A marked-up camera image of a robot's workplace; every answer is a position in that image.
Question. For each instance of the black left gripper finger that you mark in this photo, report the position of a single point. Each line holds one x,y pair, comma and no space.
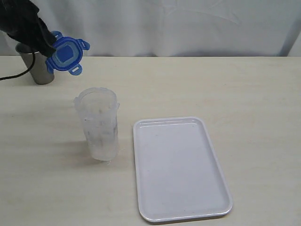
45,37
48,52

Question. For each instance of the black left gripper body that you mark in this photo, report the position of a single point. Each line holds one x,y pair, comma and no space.
18,19

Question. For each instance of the blue plastic lid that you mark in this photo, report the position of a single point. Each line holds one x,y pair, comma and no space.
68,54

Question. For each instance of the stainless steel cup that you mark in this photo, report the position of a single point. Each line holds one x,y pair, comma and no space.
39,72

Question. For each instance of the clear tall plastic container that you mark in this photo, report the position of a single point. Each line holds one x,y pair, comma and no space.
97,109

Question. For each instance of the white rectangular plastic tray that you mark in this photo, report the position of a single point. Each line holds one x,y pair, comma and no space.
178,176

